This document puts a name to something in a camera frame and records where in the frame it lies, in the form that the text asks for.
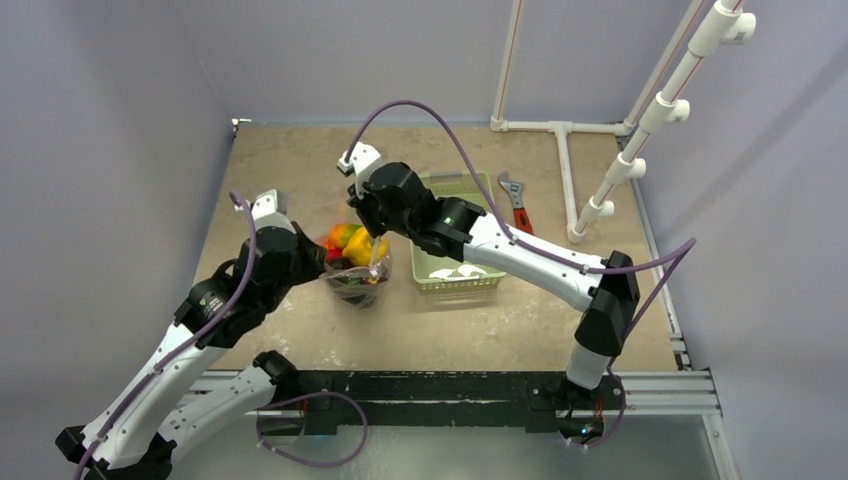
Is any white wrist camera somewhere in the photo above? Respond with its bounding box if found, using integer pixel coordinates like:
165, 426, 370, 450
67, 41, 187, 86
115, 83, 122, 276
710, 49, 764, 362
336, 141, 385, 198
250, 189, 296, 233

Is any clear zip top bag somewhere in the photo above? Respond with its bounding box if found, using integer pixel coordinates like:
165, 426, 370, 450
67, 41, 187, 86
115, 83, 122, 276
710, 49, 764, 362
318, 202, 392, 309

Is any red toy tomato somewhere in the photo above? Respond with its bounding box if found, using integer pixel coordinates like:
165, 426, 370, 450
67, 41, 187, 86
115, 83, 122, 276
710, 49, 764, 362
325, 248, 349, 269

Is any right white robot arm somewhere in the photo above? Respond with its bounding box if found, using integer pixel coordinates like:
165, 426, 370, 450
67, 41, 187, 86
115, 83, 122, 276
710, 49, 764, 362
337, 157, 640, 407

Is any green orange toy mango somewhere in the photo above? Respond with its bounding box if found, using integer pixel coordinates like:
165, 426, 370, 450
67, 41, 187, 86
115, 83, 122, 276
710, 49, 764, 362
324, 223, 361, 250

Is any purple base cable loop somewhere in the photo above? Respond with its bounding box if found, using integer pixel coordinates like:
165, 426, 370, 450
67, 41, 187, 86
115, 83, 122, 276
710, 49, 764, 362
255, 390, 370, 470

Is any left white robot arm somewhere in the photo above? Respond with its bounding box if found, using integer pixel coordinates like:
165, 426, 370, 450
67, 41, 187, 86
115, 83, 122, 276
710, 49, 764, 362
56, 224, 327, 479

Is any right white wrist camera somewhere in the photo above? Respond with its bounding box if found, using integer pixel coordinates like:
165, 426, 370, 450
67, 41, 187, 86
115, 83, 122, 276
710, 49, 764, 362
336, 141, 385, 198

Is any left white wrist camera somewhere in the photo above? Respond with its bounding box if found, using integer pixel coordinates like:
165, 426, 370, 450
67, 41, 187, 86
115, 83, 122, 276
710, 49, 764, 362
250, 189, 296, 233

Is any grey adjustable wrench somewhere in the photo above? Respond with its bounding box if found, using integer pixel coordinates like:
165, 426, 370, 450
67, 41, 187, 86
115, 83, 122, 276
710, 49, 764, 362
498, 171, 534, 235

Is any yellow toy bell pepper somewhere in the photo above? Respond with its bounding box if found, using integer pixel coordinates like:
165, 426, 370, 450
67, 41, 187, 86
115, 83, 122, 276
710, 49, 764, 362
342, 227, 389, 267

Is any green plastic basket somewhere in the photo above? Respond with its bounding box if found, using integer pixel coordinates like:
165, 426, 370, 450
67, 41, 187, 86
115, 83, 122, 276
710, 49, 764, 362
409, 172, 506, 296

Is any white pvc pipe frame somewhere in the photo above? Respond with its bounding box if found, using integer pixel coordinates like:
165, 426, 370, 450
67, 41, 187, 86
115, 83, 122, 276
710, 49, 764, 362
489, 0, 757, 244

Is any black base bar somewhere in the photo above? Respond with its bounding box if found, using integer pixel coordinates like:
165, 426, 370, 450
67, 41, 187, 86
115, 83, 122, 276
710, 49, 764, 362
275, 370, 624, 435

